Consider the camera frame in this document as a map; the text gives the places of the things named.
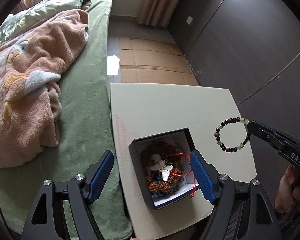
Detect red string bracelet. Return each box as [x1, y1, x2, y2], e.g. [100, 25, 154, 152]
[168, 152, 201, 198]

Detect green black bead bracelet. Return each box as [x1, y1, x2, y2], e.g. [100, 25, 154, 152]
[213, 116, 252, 153]

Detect white butterfly brooch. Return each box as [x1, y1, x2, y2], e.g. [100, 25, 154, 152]
[149, 154, 173, 182]

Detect brown rudraksha bead bracelet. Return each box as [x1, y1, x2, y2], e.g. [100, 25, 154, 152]
[141, 142, 184, 194]

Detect black jewelry box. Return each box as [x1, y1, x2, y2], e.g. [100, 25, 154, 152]
[129, 128, 199, 210]

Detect person's right hand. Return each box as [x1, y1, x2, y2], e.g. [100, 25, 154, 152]
[274, 164, 300, 213]

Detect green bed sheet mattress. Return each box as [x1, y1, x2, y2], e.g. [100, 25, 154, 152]
[0, 0, 133, 239]

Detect white bedside table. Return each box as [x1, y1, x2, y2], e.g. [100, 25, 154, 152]
[110, 83, 256, 239]

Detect pink fleece blanket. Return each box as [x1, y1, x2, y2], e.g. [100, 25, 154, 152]
[0, 9, 88, 168]

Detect cardboard sheet on floor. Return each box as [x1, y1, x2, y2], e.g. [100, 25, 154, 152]
[120, 37, 198, 86]

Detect green floral pillow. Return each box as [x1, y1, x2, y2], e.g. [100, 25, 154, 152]
[0, 0, 90, 44]

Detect pink curtain right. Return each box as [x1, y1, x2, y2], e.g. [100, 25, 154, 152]
[137, 0, 180, 28]

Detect white wall socket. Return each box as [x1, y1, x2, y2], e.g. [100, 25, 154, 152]
[186, 16, 193, 25]

